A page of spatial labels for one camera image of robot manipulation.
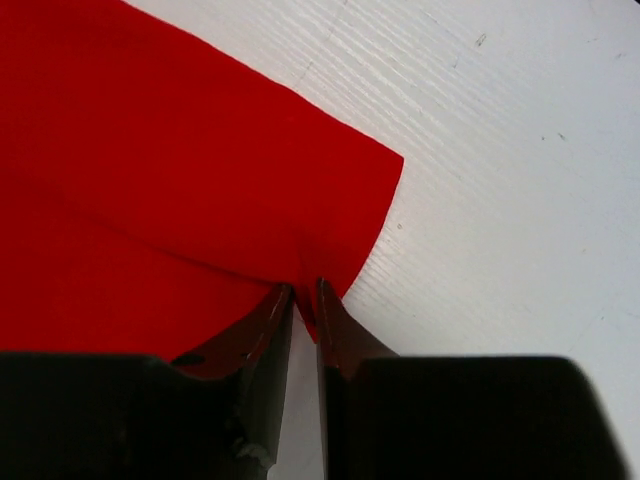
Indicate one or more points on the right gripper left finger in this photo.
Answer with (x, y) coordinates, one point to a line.
(214, 412)

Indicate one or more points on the red t-shirt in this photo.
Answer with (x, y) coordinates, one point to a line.
(154, 189)

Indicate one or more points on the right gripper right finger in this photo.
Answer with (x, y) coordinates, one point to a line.
(387, 416)

